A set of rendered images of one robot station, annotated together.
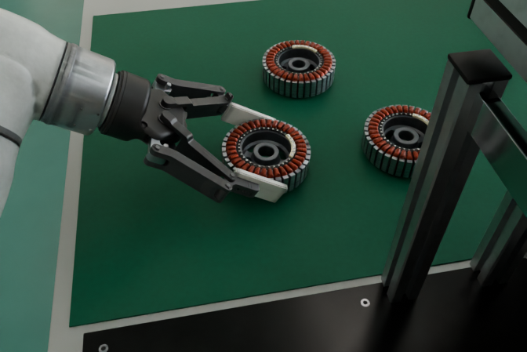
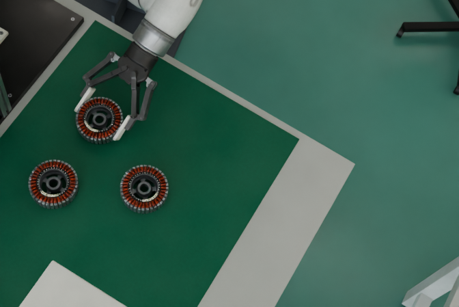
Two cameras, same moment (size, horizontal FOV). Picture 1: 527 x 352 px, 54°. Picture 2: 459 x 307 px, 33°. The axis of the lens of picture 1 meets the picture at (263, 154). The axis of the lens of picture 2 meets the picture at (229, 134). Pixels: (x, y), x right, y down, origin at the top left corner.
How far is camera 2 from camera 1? 1.74 m
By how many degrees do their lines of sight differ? 59
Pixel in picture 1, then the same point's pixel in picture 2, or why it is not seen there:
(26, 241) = not seen: hidden behind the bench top
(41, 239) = not seen: hidden behind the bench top
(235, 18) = (228, 209)
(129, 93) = (132, 48)
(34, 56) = (151, 11)
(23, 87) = (145, 6)
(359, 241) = (33, 124)
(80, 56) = (150, 31)
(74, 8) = not seen: outside the picture
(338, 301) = (18, 88)
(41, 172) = (397, 199)
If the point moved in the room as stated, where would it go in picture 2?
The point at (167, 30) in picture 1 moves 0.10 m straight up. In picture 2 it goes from (247, 164) to (253, 148)
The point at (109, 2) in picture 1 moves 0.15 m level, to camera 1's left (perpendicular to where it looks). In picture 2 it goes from (309, 157) to (345, 117)
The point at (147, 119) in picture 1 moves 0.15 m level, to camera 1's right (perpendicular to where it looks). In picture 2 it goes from (127, 59) to (81, 100)
